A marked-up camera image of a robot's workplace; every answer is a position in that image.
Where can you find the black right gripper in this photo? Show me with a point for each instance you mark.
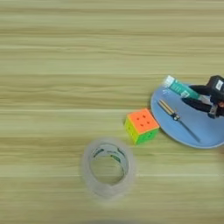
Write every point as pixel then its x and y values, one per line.
pixel 219 110

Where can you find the green white glue stick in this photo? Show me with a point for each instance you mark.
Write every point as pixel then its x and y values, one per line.
pixel 180 87

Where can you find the colourful puzzle cube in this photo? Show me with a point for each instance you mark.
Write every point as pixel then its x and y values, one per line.
pixel 143 121

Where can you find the black box with white label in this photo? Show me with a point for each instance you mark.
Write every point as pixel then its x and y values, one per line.
pixel 215 86

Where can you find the blue round plate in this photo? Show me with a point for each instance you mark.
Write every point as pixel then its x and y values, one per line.
pixel 201 128

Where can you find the clear tape roll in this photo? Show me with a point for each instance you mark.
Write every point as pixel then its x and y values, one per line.
pixel 87 180

